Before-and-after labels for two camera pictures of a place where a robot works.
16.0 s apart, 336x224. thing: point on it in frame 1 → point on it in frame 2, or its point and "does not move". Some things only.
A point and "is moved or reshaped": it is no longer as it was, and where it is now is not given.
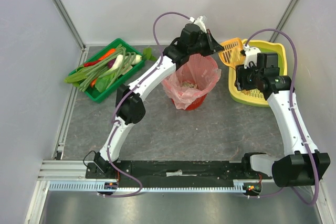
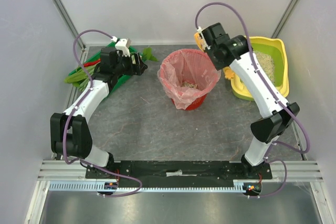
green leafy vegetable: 75,76 does not move
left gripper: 208,42 → 135,64
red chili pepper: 88,64 does not move
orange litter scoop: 231,55 is moved or reshaped
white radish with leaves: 146,55 does not move
